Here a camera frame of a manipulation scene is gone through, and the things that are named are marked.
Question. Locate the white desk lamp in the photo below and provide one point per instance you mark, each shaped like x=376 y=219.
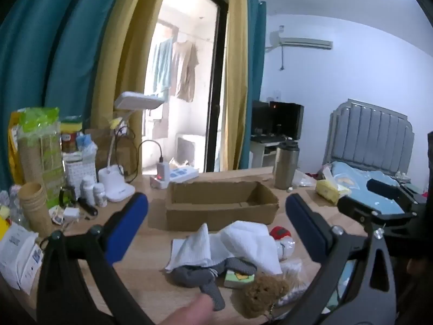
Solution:
x=111 y=184

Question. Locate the wide teal curtain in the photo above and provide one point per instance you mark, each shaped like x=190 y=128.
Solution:
x=50 y=40

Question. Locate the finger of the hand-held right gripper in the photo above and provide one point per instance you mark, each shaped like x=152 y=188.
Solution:
x=382 y=187
x=355 y=208

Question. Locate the wide yellow curtain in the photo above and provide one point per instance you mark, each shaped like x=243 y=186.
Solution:
x=125 y=40

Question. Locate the brown paper bag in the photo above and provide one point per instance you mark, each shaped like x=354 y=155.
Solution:
x=101 y=145

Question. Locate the teal hanging shirt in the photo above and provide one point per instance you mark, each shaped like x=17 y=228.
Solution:
x=161 y=67

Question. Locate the white woven basket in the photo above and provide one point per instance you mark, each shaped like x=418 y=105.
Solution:
x=81 y=176

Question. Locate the black door frame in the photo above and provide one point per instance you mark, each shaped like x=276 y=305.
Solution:
x=218 y=74

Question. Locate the narrow yellow curtain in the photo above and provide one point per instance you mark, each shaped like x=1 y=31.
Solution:
x=236 y=74

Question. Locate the small yellow green pad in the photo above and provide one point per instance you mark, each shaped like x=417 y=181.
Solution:
x=236 y=277

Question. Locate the white air conditioner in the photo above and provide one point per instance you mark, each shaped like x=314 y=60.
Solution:
x=301 y=42

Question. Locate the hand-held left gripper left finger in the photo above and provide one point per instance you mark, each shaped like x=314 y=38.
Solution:
x=128 y=225

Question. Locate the black computer monitor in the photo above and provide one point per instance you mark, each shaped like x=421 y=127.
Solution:
x=286 y=120

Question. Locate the steel tumbler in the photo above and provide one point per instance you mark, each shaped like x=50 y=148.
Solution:
x=286 y=166

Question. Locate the yellow tissue pack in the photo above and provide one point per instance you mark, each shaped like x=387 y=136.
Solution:
x=330 y=189

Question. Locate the person's right forearm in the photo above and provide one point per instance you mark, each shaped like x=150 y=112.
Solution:
x=419 y=284

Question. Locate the blue white tissue pack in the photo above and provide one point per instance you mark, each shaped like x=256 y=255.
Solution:
x=87 y=144

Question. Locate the brown cardboard box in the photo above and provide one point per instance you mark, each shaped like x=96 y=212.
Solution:
x=216 y=216

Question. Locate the green paper cup package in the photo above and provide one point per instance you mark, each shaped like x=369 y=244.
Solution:
x=40 y=142

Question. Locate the stack of brown paper cups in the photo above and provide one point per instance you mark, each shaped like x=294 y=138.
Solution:
x=33 y=206

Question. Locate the clear plastic bag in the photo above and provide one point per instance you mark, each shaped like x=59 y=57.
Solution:
x=295 y=272

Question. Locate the white paper box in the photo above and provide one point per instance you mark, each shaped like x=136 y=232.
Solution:
x=18 y=257

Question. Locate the white pill bottle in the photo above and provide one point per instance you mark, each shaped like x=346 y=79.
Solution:
x=88 y=191
x=100 y=194

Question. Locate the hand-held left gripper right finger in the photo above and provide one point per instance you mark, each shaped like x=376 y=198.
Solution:
x=304 y=230

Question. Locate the white power adapter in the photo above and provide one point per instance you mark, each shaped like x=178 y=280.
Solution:
x=71 y=214

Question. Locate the white charger plug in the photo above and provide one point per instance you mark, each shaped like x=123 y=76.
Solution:
x=160 y=176

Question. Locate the white computer desk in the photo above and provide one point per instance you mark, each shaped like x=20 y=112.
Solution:
x=260 y=149

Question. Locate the person's left hand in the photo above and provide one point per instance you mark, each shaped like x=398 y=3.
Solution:
x=192 y=313

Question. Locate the light blue blanket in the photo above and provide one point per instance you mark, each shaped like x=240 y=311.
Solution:
x=355 y=179

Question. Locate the white blue power strip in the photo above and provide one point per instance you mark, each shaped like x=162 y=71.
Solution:
x=182 y=173

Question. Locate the narrow teal curtain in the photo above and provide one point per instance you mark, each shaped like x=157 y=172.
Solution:
x=255 y=74

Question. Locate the yellow orange bag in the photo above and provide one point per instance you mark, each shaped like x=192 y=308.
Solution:
x=13 y=142

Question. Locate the white plastic wrapper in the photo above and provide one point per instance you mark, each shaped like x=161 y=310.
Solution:
x=304 y=179

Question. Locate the grey bed headboard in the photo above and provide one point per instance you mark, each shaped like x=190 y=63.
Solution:
x=368 y=135

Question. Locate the thick white towel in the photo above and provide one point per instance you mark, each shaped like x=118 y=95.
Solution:
x=250 y=243

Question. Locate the brown teddy bear plush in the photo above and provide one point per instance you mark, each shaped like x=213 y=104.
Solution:
x=260 y=294

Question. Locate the red and white plush toy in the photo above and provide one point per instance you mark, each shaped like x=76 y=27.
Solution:
x=284 y=243

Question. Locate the jar with yellow lid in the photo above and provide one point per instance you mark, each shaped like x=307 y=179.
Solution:
x=70 y=137

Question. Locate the beige hanging shirt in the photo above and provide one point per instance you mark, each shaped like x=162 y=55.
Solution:
x=184 y=71

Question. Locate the white balcony appliance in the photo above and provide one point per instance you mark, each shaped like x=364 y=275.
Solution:
x=189 y=150

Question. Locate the thin white cloth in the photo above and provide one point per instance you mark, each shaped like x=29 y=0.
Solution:
x=192 y=250

